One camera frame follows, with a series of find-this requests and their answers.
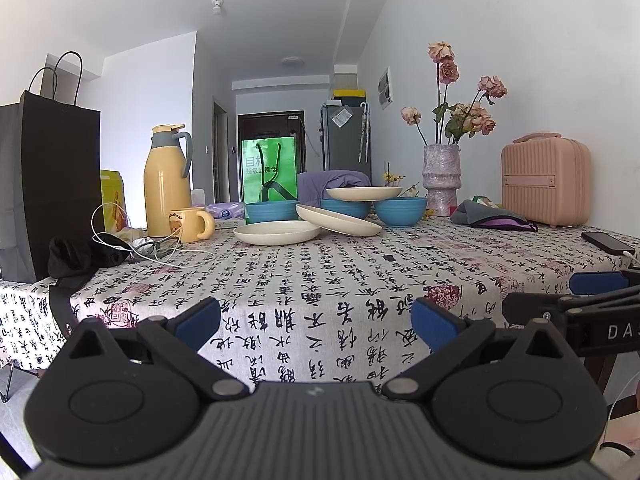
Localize black strap pouch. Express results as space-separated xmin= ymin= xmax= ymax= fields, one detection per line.
xmin=48 ymin=234 xmax=132 ymax=338

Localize purple jacket on chair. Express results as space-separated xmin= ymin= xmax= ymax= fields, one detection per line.
xmin=297 ymin=170 xmax=371 ymax=207

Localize grey purple cloth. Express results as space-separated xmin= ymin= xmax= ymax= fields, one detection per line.
xmin=450 ymin=200 xmax=538 ymax=232

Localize dark entrance door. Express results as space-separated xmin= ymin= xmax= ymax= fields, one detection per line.
xmin=238 ymin=110 xmax=307 ymax=177

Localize grey refrigerator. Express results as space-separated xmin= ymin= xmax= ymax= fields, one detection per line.
xmin=320 ymin=98 xmax=371 ymax=178

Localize pink textured vase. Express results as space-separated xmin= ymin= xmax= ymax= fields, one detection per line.
xmin=422 ymin=144 xmax=461 ymax=217

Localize blue bowl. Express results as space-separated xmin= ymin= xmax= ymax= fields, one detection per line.
xmin=375 ymin=197 xmax=426 ymax=226
xmin=320 ymin=198 xmax=371 ymax=219
xmin=245 ymin=200 xmax=298 ymax=223

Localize ceiling lamp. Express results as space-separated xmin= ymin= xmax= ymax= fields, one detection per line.
xmin=281 ymin=56 xmax=305 ymax=67

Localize dried pink roses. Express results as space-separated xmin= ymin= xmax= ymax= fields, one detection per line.
xmin=399 ymin=40 xmax=509 ymax=146

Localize white cable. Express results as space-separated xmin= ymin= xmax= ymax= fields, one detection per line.
xmin=90 ymin=200 xmax=184 ymax=268

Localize cream plate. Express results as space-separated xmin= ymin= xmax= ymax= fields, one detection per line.
xmin=326 ymin=186 xmax=402 ymax=202
xmin=295 ymin=204 xmax=382 ymax=237
xmin=233 ymin=220 xmax=321 ymax=246

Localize yellow artificial flower branch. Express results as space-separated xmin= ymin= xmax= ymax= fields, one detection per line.
xmin=383 ymin=171 xmax=405 ymax=186

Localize black paper bag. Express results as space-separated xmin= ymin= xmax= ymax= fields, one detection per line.
xmin=1 ymin=65 xmax=102 ymax=283

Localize calligraphy print tablecloth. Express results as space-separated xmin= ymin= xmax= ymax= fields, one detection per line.
xmin=0 ymin=212 xmax=640 ymax=396

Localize yellow bear mug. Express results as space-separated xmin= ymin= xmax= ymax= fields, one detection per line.
xmin=168 ymin=207 xmax=215 ymax=244

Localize pink small suitcase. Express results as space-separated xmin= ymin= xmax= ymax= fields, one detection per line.
xmin=501 ymin=132 xmax=592 ymax=226

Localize yellow thermos jug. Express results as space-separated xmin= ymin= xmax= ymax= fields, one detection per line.
xmin=143 ymin=124 xmax=193 ymax=237

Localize yellow box on fridge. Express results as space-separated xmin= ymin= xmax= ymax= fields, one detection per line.
xmin=332 ymin=89 xmax=367 ymax=100

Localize purple tissue pack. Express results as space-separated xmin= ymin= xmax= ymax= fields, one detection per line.
xmin=205 ymin=202 xmax=245 ymax=220

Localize green paper bag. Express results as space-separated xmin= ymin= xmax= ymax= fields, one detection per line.
xmin=241 ymin=136 xmax=297 ymax=204

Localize black smartphone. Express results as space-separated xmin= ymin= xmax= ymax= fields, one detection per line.
xmin=582 ymin=231 xmax=634 ymax=256

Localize yellow snack box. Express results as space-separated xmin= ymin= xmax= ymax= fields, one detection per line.
xmin=100 ymin=169 xmax=128 ymax=233

